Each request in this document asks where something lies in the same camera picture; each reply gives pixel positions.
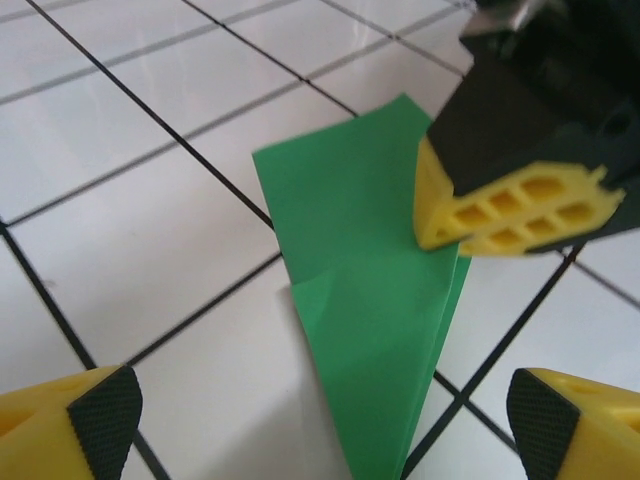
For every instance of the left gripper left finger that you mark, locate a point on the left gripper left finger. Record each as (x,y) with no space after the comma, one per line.
(50,435)

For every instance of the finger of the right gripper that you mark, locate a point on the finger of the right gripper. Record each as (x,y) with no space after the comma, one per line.
(490,140)
(545,232)

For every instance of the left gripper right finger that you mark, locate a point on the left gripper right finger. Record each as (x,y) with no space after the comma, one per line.
(590,435)

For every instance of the green cloth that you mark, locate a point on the green cloth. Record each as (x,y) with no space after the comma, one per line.
(360,250)

